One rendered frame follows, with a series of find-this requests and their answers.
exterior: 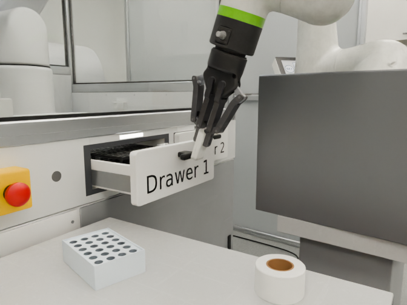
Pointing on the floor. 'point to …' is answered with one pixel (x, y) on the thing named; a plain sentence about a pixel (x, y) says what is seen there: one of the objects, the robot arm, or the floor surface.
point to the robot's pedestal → (349, 255)
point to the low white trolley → (161, 276)
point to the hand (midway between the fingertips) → (201, 144)
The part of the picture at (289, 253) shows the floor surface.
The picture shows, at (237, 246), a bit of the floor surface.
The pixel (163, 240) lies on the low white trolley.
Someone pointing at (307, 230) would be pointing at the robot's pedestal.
